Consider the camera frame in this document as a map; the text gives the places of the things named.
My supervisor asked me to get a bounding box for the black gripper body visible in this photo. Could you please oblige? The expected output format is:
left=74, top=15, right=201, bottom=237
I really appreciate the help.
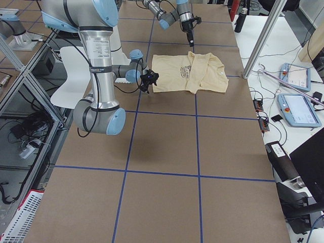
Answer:
left=181, top=16, right=201, bottom=33
left=140, top=70, right=159, bottom=88

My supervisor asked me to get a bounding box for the beige long sleeve printed shirt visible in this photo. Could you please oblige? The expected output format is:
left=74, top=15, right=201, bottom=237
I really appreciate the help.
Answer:
left=152, top=51, right=229, bottom=94

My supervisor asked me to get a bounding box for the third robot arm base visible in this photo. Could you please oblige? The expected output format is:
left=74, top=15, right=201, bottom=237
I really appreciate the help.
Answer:
left=1, top=13, right=36, bottom=51

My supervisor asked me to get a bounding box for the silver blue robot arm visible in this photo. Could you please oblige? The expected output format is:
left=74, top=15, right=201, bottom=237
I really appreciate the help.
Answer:
left=141, top=1, right=201, bottom=47
left=42, top=1, right=159, bottom=135

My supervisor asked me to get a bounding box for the red cylinder bottle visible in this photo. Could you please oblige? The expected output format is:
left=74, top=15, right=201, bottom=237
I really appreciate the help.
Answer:
left=229, top=0, right=240, bottom=22

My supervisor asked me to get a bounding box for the black water bottle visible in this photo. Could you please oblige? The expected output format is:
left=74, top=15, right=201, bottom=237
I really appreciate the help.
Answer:
left=234, top=8, right=248, bottom=33

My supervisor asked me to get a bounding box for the white plastic chair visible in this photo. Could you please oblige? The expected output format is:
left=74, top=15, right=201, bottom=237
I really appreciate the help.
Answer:
left=51, top=46, right=91, bottom=109

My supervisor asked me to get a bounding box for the far blue teach pendant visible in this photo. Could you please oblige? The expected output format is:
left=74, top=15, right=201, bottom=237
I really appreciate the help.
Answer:
left=279, top=63, right=311, bottom=92

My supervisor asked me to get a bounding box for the blue teach pendant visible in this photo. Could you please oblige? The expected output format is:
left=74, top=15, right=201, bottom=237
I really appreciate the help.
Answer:
left=277, top=94, right=322, bottom=128
left=279, top=63, right=311, bottom=92

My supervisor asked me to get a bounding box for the metal reacher grabber tool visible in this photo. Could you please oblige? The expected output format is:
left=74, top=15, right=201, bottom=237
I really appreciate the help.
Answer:
left=259, top=63, right=324, bottom=106

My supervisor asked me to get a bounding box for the near blue teach pendant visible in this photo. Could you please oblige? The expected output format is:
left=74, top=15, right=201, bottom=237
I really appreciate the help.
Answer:
left=277, top=94, right=322, bottom=128

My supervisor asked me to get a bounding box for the white power strip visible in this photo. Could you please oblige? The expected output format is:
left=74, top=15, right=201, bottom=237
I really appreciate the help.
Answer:
left=19, top=141, right=40, bottom=159

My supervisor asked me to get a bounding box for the black computer monitor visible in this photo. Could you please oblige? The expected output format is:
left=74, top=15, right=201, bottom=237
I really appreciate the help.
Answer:
left=290, top=129, right=323, bottom=202

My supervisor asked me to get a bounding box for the black desk device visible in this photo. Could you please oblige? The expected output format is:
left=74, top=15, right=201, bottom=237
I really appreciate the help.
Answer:
left=265, top=141, right=323, bottom=234

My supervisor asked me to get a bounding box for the white perforated basket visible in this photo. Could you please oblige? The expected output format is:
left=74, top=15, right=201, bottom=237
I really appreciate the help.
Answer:
left=1, top=189, right=44, bottom=243

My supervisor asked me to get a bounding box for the aluminium frame post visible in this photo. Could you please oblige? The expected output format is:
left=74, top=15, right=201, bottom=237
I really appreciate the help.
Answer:
left=242, top=0, right=287, bottom=79

